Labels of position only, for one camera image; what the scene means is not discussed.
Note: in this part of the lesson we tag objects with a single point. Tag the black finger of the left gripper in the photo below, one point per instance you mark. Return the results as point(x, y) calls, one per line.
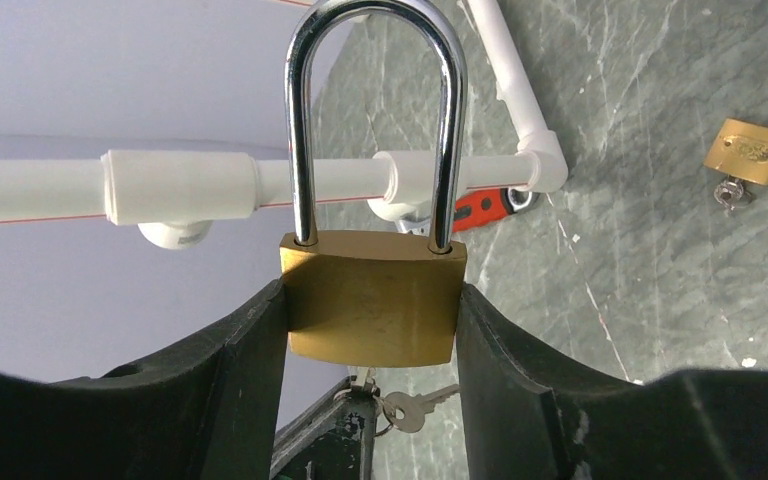
point(333, 439)

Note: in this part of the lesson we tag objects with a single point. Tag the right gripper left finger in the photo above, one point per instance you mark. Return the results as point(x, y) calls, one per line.
point(204, 407)

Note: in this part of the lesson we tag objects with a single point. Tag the large brass padlock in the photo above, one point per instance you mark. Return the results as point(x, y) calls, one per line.
point(373, 298)

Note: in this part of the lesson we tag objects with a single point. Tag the white PVC pipe frame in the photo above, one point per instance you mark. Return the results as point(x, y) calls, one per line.
point(173, 197)

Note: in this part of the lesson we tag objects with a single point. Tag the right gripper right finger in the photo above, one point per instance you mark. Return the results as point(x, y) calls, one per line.
point(531, 412)

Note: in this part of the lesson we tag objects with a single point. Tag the small brass padlock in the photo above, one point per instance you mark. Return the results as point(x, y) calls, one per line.
point(740, 153)

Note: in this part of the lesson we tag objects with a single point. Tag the red handled adjustable wrench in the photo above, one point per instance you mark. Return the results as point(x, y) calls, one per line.
point(481, 208)

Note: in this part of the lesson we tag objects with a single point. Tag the silver key bunch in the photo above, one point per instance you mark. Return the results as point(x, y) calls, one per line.
point(402, 411)

